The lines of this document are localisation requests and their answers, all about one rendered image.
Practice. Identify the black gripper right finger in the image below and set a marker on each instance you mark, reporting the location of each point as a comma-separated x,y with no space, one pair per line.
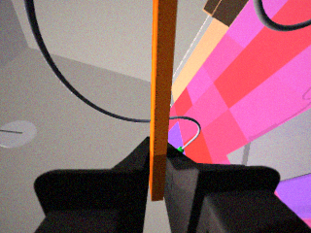
187,183

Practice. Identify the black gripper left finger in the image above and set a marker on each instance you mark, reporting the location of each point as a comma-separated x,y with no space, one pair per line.
123,187

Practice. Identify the orange bar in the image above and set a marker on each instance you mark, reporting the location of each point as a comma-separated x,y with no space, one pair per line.
163,47

